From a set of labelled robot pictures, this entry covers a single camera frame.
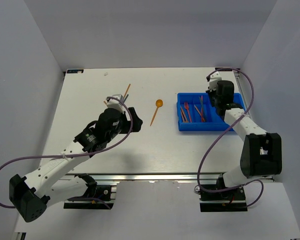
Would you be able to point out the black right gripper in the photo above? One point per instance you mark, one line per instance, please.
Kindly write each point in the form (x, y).
(210, 93)

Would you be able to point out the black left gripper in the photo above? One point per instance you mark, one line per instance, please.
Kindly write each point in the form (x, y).
(128, 123)

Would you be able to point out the red plastic knife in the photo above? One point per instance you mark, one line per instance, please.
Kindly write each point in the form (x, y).
(203, 110)

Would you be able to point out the red plastic fork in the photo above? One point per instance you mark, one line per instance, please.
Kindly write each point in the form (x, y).
(186, 106)

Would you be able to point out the yellow plastic spoon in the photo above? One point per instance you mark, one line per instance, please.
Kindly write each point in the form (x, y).
(159, 103)

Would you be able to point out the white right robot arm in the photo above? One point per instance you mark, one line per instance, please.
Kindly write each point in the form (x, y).
(226, 181)

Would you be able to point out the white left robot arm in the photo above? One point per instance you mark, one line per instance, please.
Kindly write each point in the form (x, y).
(33, 193)

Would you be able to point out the blue divided plastic bin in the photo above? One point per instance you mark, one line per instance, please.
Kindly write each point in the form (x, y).
(212, 121)

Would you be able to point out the yellow chopstick upper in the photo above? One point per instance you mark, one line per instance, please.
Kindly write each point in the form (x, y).
(126, 91)

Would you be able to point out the black label left corner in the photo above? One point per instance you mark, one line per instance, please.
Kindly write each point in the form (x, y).
(74, 71)

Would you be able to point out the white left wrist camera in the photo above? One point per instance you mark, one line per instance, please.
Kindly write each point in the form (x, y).
(115, 102)

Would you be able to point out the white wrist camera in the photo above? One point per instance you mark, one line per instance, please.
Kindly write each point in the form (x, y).
(213, 78)
(115, 102)

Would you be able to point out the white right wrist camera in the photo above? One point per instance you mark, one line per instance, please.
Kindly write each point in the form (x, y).
(213, 78)

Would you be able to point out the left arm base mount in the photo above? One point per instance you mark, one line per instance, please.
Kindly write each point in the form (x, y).
(97, 196)

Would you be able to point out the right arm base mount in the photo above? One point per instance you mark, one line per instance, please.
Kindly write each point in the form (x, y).
(230, 201)

